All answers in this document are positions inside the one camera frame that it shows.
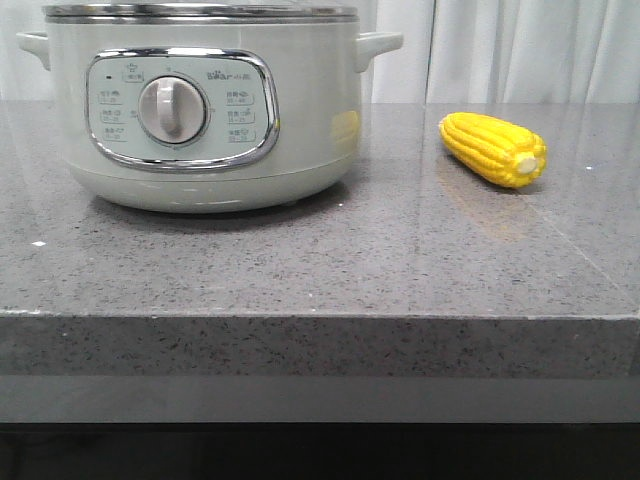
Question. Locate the yellow corn cob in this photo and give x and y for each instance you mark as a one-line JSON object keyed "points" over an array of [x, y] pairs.
{"points": [[501, 152]]}

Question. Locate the glass pot lid steel rim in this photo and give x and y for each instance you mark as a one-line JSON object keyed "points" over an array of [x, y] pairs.
{"points": [[197, 12]]}

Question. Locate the pale green electric cooking pot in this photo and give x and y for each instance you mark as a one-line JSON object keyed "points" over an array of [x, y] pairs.
{"points": [[205, 118]]}

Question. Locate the white curtain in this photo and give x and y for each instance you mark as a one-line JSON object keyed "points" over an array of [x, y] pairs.
{"points": [[504, 52]]}

